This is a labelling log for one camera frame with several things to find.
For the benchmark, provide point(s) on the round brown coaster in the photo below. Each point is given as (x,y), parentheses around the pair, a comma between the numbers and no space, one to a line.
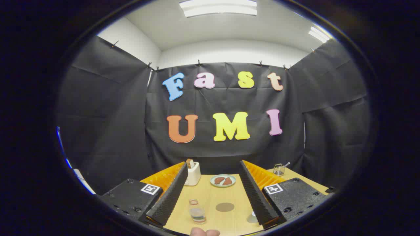
(225,207)

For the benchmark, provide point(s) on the brown bread slice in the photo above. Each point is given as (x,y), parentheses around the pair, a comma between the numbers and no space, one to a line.
(190,163)

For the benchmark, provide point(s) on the large ceiling light panel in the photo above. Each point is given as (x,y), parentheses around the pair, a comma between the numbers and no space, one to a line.
(218,8)

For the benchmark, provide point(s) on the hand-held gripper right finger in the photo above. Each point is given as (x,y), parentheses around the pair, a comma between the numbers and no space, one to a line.
(257,196)

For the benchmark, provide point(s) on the black table edge clamp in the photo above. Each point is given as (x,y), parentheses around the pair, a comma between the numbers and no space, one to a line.
(331,189)

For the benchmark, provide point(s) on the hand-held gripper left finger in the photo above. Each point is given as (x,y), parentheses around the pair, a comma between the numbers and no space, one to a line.
(169,200)

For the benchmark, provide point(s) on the white side desk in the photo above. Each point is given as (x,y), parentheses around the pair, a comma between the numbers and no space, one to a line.
(83,182)

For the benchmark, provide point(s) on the pale green plate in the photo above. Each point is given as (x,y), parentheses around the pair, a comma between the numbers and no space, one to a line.
(212,181)

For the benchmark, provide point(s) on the small ceiling light panel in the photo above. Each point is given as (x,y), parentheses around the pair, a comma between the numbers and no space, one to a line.
(318,34)

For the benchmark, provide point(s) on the black backdrop cloth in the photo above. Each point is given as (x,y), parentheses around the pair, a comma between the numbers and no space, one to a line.
(115,131)

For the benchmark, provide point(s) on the white toaster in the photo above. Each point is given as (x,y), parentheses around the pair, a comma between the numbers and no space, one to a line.
(193,177)

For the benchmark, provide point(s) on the brown food piece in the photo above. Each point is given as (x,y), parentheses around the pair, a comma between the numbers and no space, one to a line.
(219,180)
(227,181)

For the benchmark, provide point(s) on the wooden table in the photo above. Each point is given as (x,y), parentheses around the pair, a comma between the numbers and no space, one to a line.
(210,193)

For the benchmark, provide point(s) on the clear plastic juice bottle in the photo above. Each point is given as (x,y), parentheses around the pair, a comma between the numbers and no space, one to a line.
(197,213)

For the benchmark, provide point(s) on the white cup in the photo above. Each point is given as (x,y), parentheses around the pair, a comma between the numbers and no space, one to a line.
(252,218)

